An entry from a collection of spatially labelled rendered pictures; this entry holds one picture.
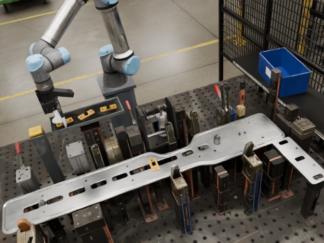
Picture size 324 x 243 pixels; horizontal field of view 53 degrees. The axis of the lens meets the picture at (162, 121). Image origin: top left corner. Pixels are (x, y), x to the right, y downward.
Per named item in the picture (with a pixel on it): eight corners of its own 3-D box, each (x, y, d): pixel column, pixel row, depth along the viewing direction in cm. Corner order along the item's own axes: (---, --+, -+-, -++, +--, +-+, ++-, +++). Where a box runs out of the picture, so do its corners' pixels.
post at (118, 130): (130, 184, 187) (115, 133, 162) (128, 179, 191) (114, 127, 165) (138, 182, 188) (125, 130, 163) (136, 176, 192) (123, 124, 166)
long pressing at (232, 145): (2, 243, 134) (0, 241, 133) (3, 201, 150) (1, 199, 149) (288, 137, 161) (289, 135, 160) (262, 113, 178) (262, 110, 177)
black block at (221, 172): (219, 220, 163) (219, 182, 145) (209, 204, 171) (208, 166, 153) (234, 214, 165) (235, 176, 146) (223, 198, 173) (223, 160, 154)
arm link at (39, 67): (47, 55, 139) (30, 63, 135) (55, 76, 146) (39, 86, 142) (37, 50, 144) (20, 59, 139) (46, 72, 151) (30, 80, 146)
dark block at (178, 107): (182, 168, 193) (176, 112, 166) (177, 159, 198) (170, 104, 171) (189, 165, 194) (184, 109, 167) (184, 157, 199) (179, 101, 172)
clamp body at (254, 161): (247, 217, 163) (250, 170, 141) (234, 199, 172) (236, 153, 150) (262, 210, 165) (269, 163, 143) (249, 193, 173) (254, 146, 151)
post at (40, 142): (57, 195, 187) (29, 140, 159) (56, 186, 192) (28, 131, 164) (70, 191, 188) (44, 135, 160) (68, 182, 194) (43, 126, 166)
